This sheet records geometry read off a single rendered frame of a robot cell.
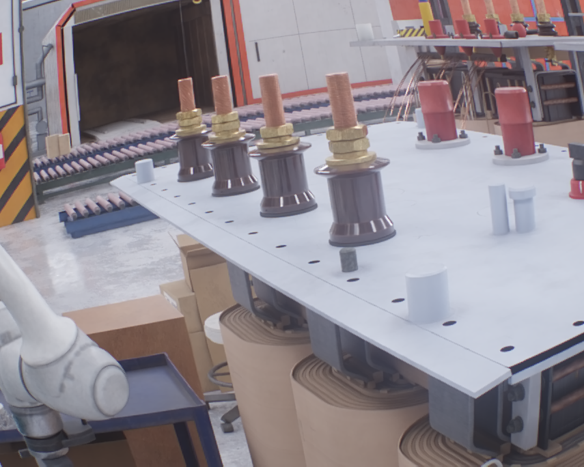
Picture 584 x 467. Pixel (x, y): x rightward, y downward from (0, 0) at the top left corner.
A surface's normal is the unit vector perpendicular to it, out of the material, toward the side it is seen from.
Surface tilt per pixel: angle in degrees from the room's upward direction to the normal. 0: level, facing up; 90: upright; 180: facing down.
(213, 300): 81
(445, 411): 90
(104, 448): 90
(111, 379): 102
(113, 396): 98
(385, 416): 90
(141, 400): 0
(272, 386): 90
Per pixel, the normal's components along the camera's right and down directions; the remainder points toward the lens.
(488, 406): -0.93, 0.20
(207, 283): 0.30, -0.03
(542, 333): -0.15, -0.97
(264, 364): -0.63, 0.24
